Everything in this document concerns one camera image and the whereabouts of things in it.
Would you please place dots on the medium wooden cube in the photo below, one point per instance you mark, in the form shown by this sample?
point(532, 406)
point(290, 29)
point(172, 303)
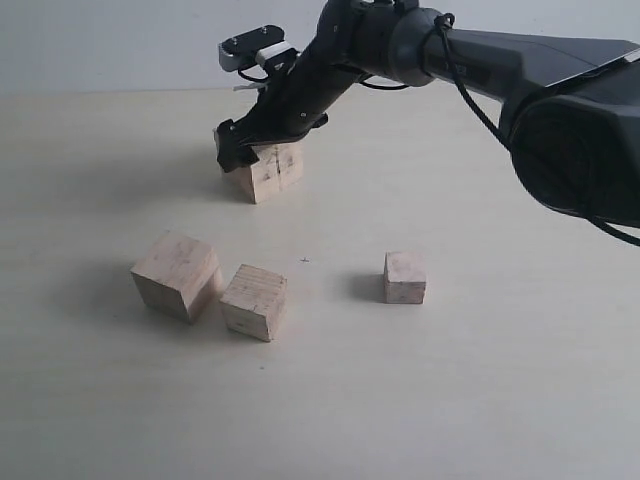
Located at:
point(254, 302)

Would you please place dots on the smallest wooden cube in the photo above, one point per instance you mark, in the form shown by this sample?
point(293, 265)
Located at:
point(404, 278)

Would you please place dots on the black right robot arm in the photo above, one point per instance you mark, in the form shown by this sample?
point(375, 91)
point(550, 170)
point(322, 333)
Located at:
point(570, 106)

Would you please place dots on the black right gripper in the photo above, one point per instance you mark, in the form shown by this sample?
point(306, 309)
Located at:
point(287, 109)

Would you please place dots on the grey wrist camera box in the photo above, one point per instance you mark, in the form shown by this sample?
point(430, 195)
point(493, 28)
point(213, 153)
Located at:
point(255, 47)

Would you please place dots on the second largest wooden cube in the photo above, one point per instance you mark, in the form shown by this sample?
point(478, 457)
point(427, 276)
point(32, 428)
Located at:
point(179, 276)

